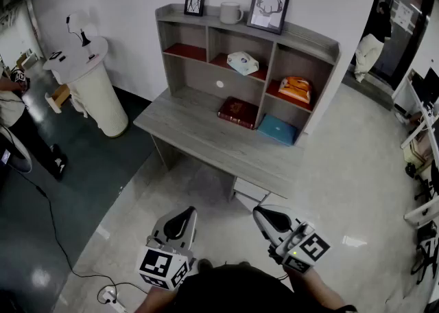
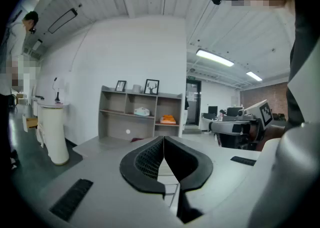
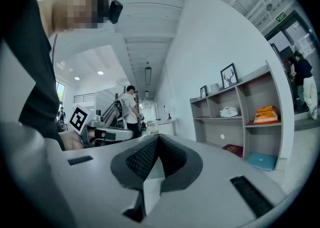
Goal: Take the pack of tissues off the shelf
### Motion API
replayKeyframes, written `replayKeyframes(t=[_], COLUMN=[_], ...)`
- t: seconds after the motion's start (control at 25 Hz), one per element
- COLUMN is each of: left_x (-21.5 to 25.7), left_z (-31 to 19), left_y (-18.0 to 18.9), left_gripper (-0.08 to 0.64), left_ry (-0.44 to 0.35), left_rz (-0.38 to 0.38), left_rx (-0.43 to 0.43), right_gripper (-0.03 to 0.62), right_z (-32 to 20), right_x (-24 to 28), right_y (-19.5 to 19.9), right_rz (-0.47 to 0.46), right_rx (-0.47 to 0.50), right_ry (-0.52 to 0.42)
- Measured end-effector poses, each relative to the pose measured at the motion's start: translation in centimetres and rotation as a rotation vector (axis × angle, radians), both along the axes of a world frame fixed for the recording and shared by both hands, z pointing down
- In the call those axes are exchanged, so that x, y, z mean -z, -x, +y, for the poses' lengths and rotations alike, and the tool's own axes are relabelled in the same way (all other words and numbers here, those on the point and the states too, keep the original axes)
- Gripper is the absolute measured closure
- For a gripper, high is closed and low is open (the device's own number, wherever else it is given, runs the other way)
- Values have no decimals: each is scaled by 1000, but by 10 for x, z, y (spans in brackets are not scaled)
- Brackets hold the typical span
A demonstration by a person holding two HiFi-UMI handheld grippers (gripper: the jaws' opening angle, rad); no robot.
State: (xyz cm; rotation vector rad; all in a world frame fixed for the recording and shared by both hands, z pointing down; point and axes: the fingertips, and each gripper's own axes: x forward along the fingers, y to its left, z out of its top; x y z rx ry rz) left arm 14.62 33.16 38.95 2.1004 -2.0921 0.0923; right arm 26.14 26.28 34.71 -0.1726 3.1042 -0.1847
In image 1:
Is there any black monitor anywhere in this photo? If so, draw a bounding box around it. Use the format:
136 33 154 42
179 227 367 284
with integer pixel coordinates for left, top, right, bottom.
410 67 439 106

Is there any black table lamp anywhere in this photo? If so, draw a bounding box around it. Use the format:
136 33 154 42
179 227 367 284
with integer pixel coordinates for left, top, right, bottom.
66 12 92 47

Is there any wooden drawer box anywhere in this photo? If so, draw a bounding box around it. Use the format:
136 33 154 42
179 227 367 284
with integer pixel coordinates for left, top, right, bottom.
44 84 72 115

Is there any white paper notice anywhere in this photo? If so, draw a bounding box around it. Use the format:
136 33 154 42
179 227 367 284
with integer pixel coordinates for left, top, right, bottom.
394 0 415 27

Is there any person's dark shoe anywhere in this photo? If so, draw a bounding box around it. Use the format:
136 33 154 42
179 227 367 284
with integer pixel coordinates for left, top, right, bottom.
197 258 215 274

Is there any large black antler picture frame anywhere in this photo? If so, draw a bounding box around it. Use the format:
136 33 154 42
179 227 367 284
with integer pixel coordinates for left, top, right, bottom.
246 0 292 36

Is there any dark red book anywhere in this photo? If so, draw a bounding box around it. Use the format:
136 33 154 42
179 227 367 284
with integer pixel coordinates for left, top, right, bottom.
217 96 261 130

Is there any white tissues pack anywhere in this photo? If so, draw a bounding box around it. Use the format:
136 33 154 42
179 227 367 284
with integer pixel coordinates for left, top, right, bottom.
226 51 260 77

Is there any white round ribbed table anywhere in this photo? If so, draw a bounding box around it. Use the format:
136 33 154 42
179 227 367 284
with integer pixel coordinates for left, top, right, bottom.
43 36 130 138

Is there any person's left forearm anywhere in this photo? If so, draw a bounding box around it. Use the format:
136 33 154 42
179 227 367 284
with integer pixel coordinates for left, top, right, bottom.
134 283 180 313

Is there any small black picture frame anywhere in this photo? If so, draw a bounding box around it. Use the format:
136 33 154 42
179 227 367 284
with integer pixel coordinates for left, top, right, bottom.
183 0 208 17

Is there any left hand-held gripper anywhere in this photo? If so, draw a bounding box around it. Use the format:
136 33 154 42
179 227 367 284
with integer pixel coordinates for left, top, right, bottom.
136 205 199 292

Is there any person's black shirt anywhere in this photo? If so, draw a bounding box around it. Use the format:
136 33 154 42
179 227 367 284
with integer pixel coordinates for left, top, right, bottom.
171 261 358 313

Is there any grey wooden desk with shelves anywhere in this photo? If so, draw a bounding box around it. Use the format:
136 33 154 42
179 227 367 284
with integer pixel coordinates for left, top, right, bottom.
154 3 342 148

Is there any blue book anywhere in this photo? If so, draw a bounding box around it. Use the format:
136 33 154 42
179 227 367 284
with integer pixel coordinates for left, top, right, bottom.
256 114 298 147

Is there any black floor cable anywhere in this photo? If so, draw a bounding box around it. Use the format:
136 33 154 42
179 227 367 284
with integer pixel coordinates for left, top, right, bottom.
0 122 152 305

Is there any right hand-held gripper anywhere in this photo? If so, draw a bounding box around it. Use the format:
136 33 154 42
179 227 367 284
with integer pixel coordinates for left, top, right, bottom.
252 203 332 275

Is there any white mug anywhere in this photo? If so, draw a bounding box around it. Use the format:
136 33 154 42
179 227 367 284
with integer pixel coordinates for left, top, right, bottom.
219 1 244 25

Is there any person's right forearm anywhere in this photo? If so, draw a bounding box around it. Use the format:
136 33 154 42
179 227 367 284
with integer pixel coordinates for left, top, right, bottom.
284 265 346 313

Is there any white drawer unit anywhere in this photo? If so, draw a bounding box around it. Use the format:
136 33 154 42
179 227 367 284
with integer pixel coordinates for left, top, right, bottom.
233 177 271 202

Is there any white power strip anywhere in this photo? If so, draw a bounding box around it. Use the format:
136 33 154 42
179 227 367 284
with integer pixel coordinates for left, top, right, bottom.
102 288 128 313

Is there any black office chair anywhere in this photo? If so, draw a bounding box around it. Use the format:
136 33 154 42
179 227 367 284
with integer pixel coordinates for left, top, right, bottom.
410 222 439 285
405 159 439 202

